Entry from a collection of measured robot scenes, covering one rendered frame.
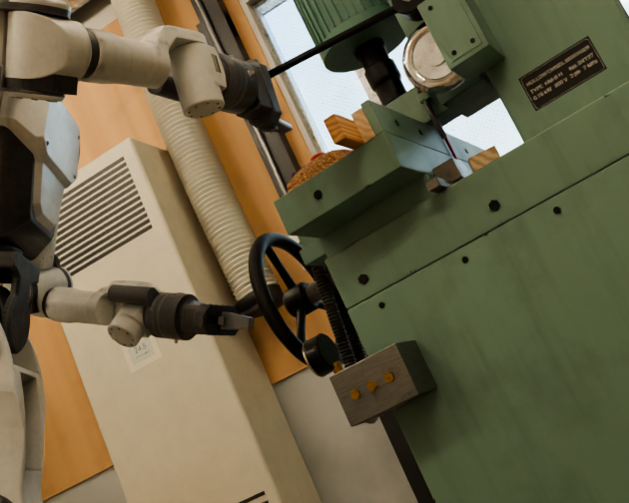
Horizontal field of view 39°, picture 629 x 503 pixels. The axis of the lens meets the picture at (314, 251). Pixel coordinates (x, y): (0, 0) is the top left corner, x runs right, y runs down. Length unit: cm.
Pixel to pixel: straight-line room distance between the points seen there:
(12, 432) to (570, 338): 86
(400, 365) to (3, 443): 64
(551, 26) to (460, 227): 35
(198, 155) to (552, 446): 204
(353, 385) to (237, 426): 154
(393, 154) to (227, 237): 172
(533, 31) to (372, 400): 62
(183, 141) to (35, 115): 160
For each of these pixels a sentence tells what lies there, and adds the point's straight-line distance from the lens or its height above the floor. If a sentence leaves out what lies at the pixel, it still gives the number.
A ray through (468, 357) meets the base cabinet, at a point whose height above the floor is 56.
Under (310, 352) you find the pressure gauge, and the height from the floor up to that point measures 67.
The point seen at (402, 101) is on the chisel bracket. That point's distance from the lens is 158.
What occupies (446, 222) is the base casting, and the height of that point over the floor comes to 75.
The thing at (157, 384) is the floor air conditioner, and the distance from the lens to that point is 295.
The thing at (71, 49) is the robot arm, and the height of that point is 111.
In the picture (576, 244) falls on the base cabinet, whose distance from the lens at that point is 127.
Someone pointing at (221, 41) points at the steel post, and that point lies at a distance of 324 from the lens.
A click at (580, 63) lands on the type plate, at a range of 142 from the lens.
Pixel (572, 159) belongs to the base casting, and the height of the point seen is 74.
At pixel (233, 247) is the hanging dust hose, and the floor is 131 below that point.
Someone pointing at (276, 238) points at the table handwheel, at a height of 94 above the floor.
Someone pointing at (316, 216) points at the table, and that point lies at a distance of 132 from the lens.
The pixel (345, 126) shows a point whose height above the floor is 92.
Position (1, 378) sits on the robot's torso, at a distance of 147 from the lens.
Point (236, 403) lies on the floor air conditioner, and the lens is 281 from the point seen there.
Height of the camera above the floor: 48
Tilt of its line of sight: 14 degrees up
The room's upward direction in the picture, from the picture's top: 25 degrees counter-clockwise
